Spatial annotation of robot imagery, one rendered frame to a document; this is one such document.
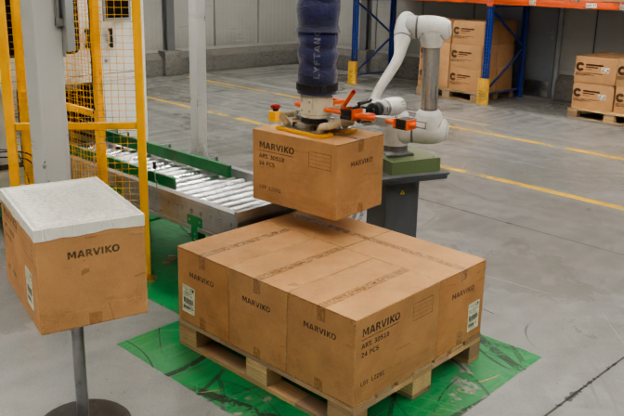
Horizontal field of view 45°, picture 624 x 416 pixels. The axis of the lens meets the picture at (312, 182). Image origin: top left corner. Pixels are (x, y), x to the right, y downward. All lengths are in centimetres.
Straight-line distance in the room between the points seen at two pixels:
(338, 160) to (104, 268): 143
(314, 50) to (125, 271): 164
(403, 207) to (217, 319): 148
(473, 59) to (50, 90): 866
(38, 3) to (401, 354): 250
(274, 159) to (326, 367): 128
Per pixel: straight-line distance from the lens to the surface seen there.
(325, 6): 396
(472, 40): 1205
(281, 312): 344
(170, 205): 472
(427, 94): 455
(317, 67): 400
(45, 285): 288
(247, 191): 491
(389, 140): 462
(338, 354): 326
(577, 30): 1265
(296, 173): 402
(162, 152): 569
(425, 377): 372
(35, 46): 421
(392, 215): 468
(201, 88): 754
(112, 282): 295
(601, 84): 1108
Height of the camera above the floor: 190
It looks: 15 degrees down
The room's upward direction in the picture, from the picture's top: 1 degrees clockwise
